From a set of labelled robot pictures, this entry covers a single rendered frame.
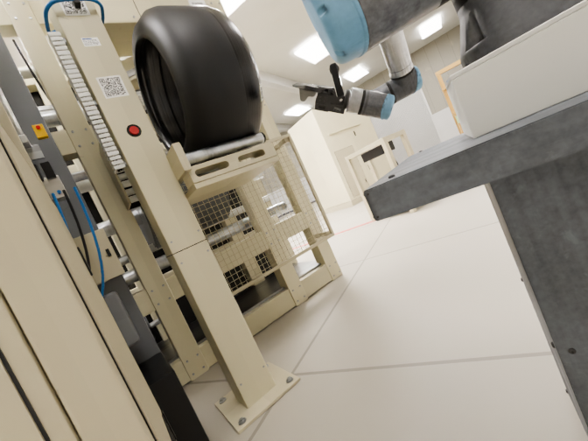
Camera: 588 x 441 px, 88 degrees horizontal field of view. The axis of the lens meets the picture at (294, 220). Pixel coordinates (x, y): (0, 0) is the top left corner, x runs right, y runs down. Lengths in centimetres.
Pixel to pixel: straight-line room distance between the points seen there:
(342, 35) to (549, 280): 44
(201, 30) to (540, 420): 137
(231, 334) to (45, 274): 87
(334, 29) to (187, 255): 85
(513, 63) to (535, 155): 14
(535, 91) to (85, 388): 58
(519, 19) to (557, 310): 38
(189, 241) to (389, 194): 88
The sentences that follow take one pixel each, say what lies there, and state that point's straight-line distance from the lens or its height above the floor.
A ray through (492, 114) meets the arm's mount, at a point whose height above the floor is 62.
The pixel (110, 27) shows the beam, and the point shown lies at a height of 164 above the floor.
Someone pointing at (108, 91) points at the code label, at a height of 121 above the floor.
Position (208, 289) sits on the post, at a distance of 115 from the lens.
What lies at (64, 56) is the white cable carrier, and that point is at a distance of 134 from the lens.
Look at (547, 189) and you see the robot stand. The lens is 50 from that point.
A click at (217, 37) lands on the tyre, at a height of 122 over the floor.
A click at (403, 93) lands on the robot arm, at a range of 135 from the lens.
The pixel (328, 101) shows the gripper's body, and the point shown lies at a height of 90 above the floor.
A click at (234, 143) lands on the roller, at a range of 120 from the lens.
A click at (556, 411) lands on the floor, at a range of 92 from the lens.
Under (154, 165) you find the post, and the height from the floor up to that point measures 93.
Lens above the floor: 63
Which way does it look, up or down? 4 degrees down
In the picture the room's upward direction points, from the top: 24 degrees counter-clockwise
